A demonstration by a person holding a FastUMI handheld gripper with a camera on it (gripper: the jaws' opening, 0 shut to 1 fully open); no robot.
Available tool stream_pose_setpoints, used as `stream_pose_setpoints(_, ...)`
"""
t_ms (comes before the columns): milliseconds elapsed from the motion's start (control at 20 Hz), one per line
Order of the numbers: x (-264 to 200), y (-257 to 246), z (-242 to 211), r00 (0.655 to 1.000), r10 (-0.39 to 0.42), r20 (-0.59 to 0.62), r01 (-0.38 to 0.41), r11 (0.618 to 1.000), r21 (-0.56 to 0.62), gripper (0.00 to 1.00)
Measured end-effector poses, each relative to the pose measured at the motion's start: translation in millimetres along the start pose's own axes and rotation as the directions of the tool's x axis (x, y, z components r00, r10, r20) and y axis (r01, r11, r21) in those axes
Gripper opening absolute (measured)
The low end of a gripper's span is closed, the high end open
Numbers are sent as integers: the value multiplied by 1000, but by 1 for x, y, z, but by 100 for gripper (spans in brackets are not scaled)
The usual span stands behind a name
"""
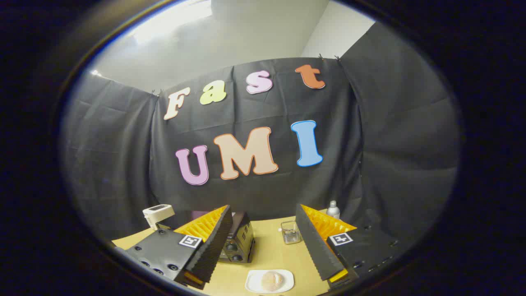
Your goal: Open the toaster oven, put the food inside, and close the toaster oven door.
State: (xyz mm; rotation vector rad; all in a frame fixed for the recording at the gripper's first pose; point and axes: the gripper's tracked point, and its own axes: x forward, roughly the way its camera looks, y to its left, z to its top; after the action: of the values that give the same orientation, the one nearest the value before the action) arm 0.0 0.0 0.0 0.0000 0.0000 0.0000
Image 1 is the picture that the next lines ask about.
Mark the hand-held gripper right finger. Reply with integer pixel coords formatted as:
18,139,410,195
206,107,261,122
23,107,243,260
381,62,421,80
295,203,415,292

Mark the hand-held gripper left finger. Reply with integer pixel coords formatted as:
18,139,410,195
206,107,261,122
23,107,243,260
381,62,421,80
123,205,233,290

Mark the black toaster oven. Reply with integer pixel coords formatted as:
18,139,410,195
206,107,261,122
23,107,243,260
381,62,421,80
218,212,256,264

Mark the sugared bread roll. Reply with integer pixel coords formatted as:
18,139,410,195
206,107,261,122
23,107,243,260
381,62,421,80
261,271,285,292

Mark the white pop-up toaster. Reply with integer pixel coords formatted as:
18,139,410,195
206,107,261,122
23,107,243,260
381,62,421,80
143,204,175,231

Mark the clear glass container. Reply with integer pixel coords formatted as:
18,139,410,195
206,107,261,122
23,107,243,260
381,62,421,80
281,221,302,245

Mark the white plate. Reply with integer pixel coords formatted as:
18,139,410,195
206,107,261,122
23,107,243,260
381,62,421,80
245,269,295,294

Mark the black backdrop cloth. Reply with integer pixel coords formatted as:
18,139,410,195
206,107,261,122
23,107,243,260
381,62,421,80
62,23,461,247

